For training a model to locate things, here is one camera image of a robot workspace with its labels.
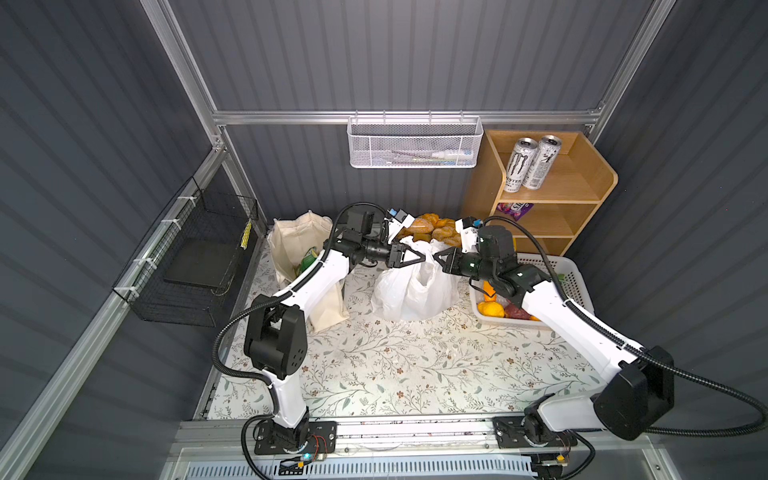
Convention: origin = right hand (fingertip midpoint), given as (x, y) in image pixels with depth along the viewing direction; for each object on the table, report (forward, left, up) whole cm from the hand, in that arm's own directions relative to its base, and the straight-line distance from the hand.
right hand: (437, 257), depth 78 cm
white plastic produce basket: (+9, -45, -19) cm, 49 cm away
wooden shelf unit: (+28, -47, +2) cm, 55 cm away
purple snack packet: (+26, -30, -8) cm, 40 cm away
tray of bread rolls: (+31, -2, -20) cm, 37 cm away
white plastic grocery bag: (-6, +6, -6) cm, 11 cm away
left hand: (0, +4, 0) cm, 4 cm away
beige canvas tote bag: (+14, +45, -8) cm, 48 cm away
